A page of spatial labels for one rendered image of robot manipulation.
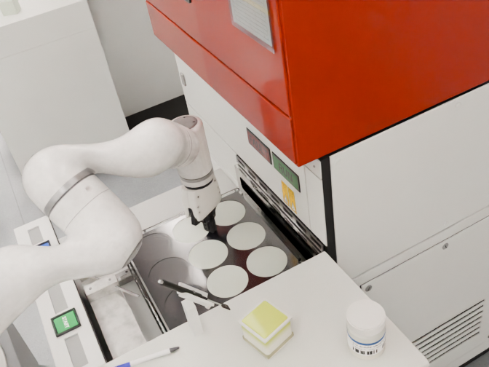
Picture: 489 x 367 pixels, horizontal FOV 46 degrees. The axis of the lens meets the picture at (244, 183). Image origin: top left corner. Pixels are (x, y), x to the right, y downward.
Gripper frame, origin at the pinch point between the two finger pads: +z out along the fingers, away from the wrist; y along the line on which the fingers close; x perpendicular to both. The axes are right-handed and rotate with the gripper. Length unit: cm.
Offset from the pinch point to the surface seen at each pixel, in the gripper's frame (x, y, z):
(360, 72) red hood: 38, -11, -46
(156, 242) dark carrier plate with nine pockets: -10.2, 10.2, 2.1
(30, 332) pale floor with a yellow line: -105, 20, 92
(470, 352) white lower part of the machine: 58, -49, 79
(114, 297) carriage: -8.9, 28.2, 4.0
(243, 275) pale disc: 16.8, 9.0, 2.0
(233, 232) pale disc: 6.2, -1.9, 2.0
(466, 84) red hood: 51, -36, -32
